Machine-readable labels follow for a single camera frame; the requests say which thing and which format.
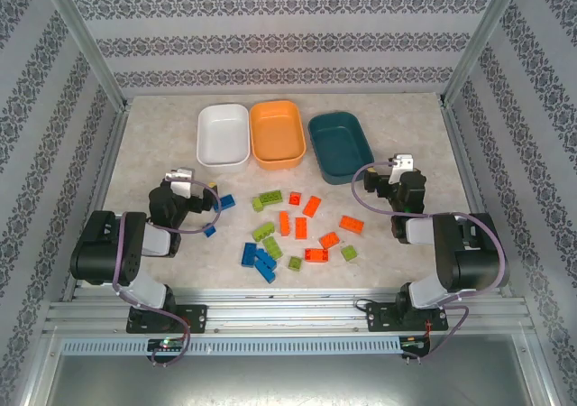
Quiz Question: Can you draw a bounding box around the long green lego brick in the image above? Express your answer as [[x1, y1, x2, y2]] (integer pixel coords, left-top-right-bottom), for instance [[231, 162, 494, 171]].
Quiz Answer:
[[262, 236, 284, 261], [258, 189, 284, 208], [252, 221, 277, 244]]

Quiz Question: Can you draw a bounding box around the teal plastic container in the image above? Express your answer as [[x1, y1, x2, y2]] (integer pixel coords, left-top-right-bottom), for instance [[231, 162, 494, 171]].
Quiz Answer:
[[307, 111, 376, 187]]

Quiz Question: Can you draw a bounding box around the white plastic container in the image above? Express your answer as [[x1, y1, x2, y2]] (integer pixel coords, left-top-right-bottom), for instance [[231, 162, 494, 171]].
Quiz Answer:
[[196, 103, 252, 174]]

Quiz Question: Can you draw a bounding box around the orange plastic container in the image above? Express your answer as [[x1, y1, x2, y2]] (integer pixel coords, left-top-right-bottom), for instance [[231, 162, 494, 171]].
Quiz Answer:
[[249, 100, 308, 171]]

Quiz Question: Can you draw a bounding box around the small circuit board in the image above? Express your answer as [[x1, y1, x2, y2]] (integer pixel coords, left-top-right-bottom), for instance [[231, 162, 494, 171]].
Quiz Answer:
[[400, 335, 432, 352], [147, 337, 187, 354]]

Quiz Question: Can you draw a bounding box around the grey metal base panel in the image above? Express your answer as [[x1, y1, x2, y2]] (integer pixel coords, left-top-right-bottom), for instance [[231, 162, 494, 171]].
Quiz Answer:
[[44, 354, 549, 406]]

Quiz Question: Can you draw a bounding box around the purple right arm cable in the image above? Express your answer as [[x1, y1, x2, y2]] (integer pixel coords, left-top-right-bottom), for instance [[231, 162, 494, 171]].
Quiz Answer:
[[351, 161, 510, 363]]

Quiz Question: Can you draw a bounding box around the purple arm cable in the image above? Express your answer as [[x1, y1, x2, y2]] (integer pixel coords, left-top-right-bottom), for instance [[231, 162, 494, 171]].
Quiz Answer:
[[111, 174, 223, 367], [351, 161, 510, 363]]

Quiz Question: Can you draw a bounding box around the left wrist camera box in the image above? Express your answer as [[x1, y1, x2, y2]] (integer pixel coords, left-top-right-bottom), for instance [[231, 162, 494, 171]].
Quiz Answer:
[[164, 167, 196, 198]]

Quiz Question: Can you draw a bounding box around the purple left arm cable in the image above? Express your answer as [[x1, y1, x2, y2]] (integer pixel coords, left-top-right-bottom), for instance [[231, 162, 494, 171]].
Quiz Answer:
[[111, 174, 223, 367]]

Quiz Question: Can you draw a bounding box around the aluminium side rail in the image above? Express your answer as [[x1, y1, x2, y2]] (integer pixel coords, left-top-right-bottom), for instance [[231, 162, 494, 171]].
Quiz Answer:
[[60, 101, 132, 301]]

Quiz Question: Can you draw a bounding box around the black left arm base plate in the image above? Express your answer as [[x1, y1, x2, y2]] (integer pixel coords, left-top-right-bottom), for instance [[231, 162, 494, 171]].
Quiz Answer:
[[125, 304, 208, 335]]

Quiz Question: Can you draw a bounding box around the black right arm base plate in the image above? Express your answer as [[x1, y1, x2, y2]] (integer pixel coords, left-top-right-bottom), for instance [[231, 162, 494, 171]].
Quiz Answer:
[[365, 301, 450, 334]]

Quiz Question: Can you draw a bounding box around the aluminium mounting rail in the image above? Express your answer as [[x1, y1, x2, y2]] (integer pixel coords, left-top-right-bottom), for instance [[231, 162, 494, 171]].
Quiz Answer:
[[42, 287, 540, 335]]

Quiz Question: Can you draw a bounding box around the grey slotted cable duct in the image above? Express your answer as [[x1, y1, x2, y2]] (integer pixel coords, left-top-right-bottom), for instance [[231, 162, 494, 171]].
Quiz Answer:
[[60, 337, 402, 357]]

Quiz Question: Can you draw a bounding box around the aluminium frame post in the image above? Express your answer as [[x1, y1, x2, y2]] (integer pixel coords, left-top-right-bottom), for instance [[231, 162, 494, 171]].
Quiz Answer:
[[35, 0, 133, 112], [440, 0, 527, 107]]

